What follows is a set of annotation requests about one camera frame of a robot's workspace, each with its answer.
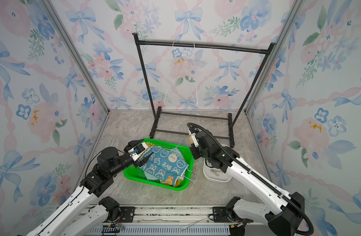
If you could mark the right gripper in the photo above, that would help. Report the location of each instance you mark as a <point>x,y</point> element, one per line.
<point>194,149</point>

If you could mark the white plastic bin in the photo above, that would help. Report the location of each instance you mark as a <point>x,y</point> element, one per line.
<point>214,175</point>

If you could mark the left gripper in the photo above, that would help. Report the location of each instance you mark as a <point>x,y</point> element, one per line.
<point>138,162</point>

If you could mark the white wire hanger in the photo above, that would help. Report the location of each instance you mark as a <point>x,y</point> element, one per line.
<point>176,63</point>

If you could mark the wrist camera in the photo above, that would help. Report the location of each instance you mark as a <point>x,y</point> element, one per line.
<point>138,151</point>
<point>192,138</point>

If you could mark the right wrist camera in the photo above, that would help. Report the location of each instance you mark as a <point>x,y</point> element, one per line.
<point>192,138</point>

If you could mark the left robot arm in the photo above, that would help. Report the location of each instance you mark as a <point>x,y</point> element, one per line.
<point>110,162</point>

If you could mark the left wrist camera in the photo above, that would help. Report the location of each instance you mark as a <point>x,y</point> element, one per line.
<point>138,151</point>

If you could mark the teal patterned towel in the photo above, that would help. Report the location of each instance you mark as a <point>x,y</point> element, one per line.
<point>162,166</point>

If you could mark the green plastic basket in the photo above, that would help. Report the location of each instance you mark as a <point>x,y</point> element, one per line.
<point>136,174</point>

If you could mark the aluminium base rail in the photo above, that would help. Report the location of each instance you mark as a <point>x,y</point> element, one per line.
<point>141,220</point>

